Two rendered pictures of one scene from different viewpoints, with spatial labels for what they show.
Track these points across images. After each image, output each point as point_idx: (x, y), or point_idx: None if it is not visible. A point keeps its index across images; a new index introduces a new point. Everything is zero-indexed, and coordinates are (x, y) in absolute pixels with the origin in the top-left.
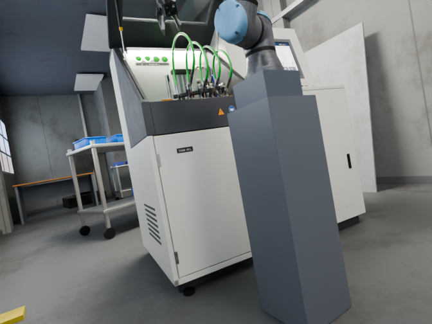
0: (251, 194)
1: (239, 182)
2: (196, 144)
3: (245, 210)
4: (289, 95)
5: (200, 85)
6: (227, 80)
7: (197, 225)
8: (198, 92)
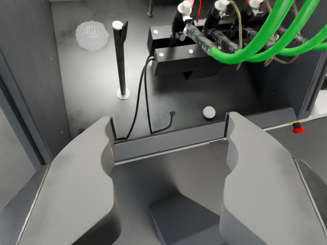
0: (163, 243)
1: (160, 233)
2: (142, 157)
3: (157, 227)
4: None
5: (220, 16)
6: (294, 41)
7: (124, 162)
8: (207, 21)
